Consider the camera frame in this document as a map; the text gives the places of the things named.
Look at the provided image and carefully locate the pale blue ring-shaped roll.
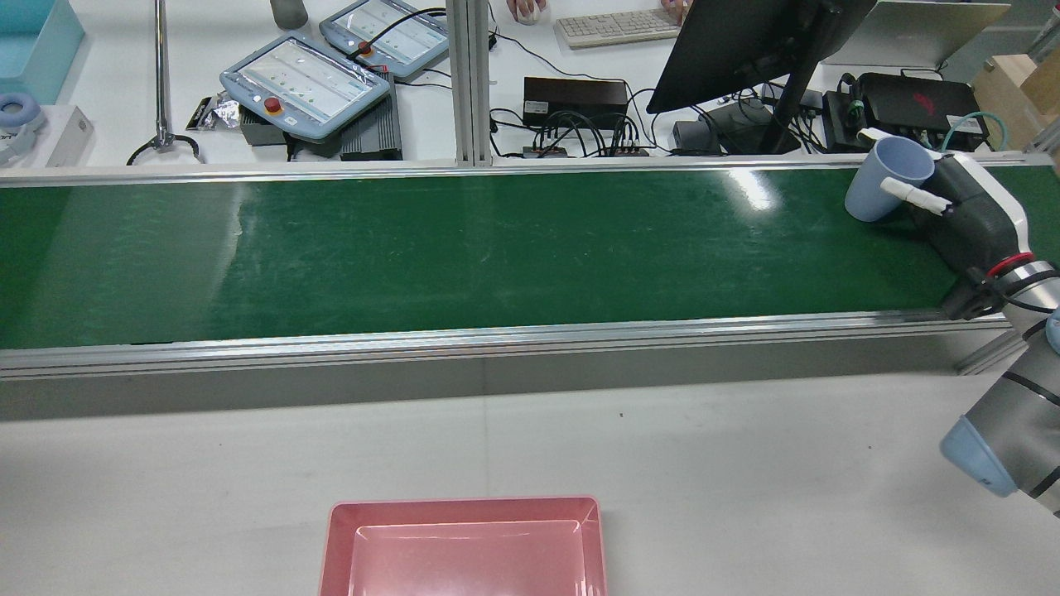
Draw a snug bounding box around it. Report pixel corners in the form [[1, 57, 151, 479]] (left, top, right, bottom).
[[0, 93, 47, 165]]

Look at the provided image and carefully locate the chrome rod stand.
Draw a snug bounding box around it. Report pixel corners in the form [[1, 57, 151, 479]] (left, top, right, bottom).
[[127, 0, 202, 166]]

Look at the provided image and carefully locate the aluminium profile post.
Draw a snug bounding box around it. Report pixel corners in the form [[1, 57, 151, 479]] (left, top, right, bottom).
[[447, 0, 494, 166]]

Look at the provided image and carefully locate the black mini computer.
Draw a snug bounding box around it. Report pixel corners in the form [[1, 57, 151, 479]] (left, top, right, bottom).
[[822, 72, 991, 155]]

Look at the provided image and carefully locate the light blue plastic bin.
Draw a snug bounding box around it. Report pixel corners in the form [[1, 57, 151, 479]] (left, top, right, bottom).
[[0, 0, 87, 105]]

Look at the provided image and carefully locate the grey cylindrical bottle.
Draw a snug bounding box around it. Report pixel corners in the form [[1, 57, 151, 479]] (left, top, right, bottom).
[[269, 0, 310, 31]]

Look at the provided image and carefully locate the silver laptop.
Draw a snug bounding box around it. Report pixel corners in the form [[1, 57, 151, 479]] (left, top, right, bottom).
[[820, 0, 1013, 72]]

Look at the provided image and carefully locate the pink plastic tray box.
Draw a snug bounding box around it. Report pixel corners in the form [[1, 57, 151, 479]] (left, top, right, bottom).
[[319, 495, 610, 596]]

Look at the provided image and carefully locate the blue-grey teach pendant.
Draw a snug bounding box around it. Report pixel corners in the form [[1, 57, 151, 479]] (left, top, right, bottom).
[[219, 33, 392, 142], [319, 0, 452, 80]]

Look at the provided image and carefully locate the black cable bundle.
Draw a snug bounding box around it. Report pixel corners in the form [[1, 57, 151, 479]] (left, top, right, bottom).
[[489, 29, 672, 158]]

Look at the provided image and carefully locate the teal network cable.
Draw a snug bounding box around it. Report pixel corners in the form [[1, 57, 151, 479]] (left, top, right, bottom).
[[940, 111, 1008, 155]]

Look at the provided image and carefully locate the black rectangular power box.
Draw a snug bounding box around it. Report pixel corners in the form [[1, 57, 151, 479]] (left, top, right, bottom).
[[523, 76, 629, 130]]

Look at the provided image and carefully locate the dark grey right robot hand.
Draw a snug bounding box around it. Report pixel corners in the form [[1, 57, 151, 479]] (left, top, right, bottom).
[[859, 128, 1036, 272]]

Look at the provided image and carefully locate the beige computer keyboard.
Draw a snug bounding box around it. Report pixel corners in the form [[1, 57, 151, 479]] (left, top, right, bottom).
[[553, 8, 685, 49]]

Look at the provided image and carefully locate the green conveyor belt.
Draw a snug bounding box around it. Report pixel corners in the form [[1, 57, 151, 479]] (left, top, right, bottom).
[[0, 153, 1060, 382]]

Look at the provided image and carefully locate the pale blue plastic cup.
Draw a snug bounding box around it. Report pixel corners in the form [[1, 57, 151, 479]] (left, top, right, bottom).
[[845, 137, 937, 223]]

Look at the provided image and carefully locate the black desktop monitor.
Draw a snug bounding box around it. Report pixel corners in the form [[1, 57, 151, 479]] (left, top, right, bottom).
[[646, 0, 879, 156]]

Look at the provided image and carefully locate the small black port hub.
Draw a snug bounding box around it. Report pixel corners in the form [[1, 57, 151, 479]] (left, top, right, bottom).
[[522, 144, 652, 159]]

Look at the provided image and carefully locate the black teach pendant cable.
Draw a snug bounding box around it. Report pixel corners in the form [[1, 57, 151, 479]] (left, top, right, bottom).
[[352, 7, 450, 60]]

